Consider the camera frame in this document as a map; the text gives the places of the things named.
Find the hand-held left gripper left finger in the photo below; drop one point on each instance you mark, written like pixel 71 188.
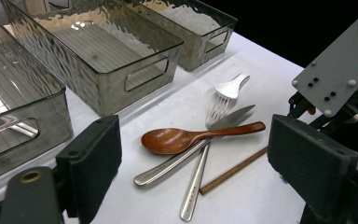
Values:
pixel 90 165

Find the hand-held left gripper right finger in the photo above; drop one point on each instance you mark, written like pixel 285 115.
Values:
pixel 313 161

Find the steel table knife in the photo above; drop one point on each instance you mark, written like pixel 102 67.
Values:
pixel 167 165

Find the brown wooden spoon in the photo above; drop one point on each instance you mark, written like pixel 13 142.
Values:
pixel 171 140

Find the white chopstick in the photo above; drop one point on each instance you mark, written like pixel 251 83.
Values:
pixel 9 117
pixel 12 126

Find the smoked clear plastic bin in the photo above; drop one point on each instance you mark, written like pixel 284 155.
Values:
pixel 105 46
pixel 195 25
pixel 18 93

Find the steel fork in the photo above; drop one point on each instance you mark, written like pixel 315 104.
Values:
pixel 194 186

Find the white ceramic soup spoon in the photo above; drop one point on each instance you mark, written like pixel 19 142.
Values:
pixel 231 88

